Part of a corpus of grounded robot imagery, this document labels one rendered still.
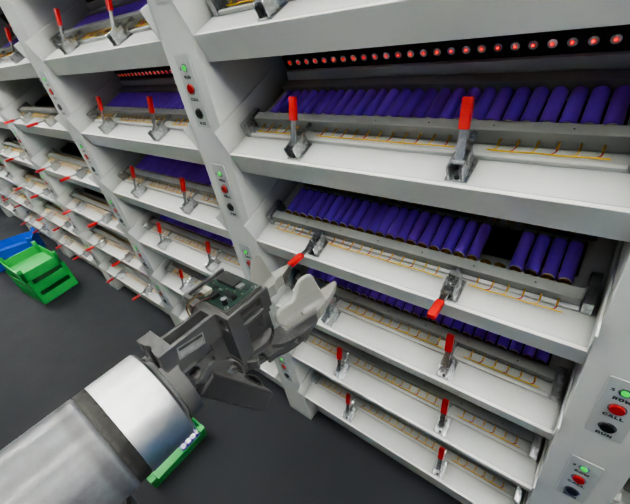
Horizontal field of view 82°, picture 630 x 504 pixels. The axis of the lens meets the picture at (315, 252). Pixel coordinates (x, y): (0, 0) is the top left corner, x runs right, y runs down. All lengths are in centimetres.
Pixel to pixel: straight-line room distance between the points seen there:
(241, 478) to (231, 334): 99
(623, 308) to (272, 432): 108
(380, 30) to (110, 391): 44
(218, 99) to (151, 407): 53
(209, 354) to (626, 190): 44
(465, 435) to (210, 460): 81
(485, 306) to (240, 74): 57
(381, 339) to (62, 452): 59
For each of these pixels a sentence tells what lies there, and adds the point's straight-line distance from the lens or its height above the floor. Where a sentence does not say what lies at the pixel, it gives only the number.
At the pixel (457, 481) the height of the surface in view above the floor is 15.
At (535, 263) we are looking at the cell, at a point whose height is 78.
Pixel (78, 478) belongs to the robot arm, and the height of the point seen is 90.
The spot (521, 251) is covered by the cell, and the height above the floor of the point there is 79.
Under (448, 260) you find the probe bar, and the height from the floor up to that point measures 77.
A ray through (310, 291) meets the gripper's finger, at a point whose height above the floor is 88.
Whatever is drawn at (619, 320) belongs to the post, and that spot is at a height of 79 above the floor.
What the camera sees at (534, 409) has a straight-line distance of 73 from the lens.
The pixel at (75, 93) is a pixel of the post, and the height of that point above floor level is 103.
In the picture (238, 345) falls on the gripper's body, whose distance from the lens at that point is 36.
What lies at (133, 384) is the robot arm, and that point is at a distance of 34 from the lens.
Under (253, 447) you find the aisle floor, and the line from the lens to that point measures 134.
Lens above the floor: 114
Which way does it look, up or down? 34 degrees down
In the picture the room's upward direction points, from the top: 11 degrees counter-clockwise
